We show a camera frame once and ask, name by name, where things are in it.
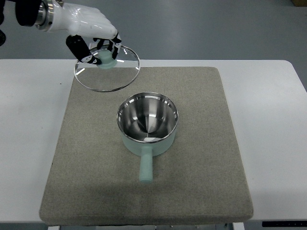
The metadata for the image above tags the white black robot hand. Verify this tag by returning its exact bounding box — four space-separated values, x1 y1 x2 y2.
35 0 121 65

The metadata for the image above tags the glass lid with green knob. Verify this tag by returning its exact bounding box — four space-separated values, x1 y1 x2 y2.
74 43 141 92

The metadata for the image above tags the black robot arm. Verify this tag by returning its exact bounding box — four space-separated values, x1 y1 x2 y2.
0 0 42 46

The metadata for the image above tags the mint green saucepan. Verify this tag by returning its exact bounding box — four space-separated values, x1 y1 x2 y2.
117 92 179 184

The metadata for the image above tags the grey felt mat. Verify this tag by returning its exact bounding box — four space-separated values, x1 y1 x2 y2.
39 67 253 226

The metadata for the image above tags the cardboard box corner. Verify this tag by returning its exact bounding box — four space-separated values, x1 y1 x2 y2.
291 0 307 7

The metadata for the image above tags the black table control panel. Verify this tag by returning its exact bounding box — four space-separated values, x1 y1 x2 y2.
262 220 307 228

